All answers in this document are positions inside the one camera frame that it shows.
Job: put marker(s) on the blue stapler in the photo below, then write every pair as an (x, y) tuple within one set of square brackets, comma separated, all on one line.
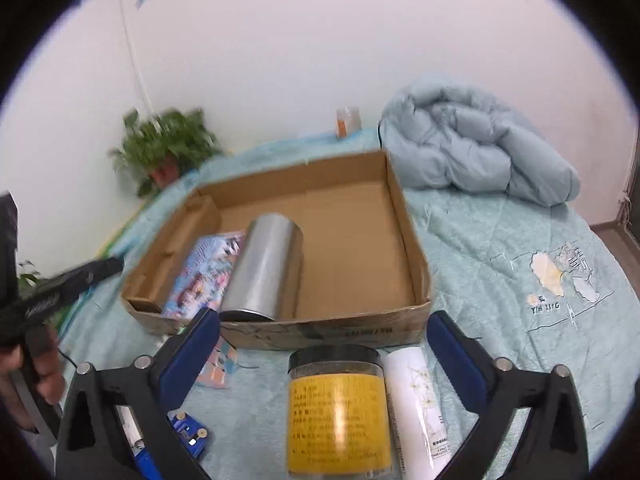
[(187, 432)]

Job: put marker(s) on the person's left hand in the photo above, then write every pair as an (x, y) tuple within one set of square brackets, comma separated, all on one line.
[(46, 365)]

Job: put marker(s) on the green leafy plant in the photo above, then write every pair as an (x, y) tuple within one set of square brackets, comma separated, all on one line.
[(30, 277)]

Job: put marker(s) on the yellow label clear jar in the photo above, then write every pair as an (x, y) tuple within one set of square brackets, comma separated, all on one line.
[(337, 415)]

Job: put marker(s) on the brown cardboard box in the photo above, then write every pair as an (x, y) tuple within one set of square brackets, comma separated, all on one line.
[(350, 240)]

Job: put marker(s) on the small orange white container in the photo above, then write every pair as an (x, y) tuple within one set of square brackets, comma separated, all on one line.
[(348, 122)]

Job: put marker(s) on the teal printed bedsheet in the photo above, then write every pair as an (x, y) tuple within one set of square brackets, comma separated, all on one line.
[(500, 270)]

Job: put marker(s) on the colourful picture book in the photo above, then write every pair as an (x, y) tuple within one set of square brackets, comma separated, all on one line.
[(200, 275)]

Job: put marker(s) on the silver metal can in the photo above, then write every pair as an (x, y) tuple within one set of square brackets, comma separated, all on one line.
[(267, 265)]

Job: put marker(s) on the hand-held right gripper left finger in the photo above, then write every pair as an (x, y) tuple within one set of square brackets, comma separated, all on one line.
[(192, 355)]

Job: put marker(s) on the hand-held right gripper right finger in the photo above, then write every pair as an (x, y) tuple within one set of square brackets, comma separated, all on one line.
[(457, 355)]

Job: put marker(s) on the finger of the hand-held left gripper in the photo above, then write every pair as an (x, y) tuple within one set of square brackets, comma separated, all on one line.
[(75, 280)]

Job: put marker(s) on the potted plant red pot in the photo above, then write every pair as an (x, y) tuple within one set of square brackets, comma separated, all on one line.
[(165, 145)]

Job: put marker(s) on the light blue quilt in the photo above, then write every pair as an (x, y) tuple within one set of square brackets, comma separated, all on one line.
[(470, 140)]

